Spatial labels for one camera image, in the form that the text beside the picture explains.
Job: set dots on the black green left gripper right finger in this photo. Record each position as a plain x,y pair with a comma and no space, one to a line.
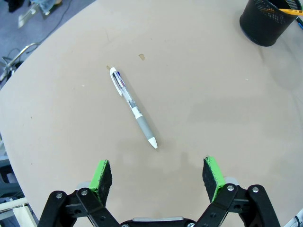
227,201

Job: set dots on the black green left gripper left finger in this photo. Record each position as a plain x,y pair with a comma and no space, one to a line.
90,201

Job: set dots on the white multicolour ballpoint pen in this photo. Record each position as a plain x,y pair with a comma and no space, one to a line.
133,106

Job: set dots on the black mesh pen holder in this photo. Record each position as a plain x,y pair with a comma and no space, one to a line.
267,20

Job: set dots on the clear plastic object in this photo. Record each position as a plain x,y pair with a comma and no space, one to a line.
35,10

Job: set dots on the yellow pencil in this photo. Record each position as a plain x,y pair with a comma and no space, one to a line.
291,11

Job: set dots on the chrome chair frame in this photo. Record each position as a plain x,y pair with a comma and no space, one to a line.
16,59

